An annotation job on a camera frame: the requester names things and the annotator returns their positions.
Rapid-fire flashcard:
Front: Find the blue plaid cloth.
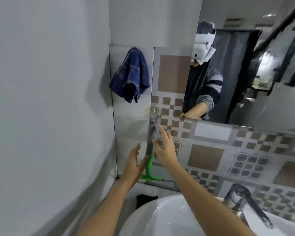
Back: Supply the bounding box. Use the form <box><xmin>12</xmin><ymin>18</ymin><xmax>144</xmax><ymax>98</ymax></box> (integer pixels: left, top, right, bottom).
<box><xmin>109</xmin><ymin>47</ymin><xmax>150</xmax><ymax>104</ymax></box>

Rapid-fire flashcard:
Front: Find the frameless wall mirror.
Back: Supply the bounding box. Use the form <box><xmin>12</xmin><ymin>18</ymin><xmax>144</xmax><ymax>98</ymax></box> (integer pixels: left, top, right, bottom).
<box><xmin>181</xmin><ymin>0</ymin><xmax>295</xmax><ymax>134</ymax></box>

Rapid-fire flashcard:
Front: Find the green and grey squeegee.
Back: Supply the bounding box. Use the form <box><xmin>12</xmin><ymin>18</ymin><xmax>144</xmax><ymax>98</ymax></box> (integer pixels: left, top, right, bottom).
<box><xmin>137</xmin><ymin>119</ymin><xmax>179</xmax><ymax>186</ymax></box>

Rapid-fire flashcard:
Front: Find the person's right forearm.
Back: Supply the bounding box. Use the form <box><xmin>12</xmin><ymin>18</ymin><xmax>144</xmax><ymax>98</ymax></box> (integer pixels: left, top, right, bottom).
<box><xmin>173</xmin><ymin>167</ymin><xmax>258</xmax><ymax>236</ymax></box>

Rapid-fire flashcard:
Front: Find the person's left forearm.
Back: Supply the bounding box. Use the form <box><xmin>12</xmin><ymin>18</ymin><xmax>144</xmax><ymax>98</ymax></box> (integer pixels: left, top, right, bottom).
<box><xmin>75</xmin><ymin>178</ymin><xmax>138</xmax><ymax>236</ymax></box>

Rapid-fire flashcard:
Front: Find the white ceramic sink basin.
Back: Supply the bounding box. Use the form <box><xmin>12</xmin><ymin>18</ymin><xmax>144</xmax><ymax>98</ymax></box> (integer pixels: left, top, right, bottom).
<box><xmin>118</xmin><ymin>194</ymin><xmax>295</xmax><ymax>236</ymax></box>

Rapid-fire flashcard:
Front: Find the chrome lever faucet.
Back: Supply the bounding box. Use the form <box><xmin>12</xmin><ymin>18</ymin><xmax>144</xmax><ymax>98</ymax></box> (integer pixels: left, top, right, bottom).
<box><xmin>222</xmin><ymin>183</ymin><xmax>275</xmax><ymax>229</ymax></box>

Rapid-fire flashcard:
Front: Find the person's left hand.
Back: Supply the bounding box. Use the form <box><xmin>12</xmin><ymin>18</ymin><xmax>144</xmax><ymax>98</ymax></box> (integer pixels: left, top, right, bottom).
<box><xmin>120</xmin><ymin>143</ymin><xmax>149</xmax><ymax>189</ymax></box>

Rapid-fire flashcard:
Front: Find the clear wall hook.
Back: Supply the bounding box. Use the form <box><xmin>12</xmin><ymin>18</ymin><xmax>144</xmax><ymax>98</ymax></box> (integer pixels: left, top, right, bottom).
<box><xmin>150</xmin><ymin>108</ymin><xmax>162</xmax><ymax>125</ymax></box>

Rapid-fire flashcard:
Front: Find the person's right hand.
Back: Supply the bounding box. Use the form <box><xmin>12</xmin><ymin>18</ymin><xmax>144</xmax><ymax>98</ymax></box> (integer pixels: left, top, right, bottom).
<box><xmin>153</xmin><ymin>124</ymin><xmax>185</xmax><ymax>177</ymax></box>

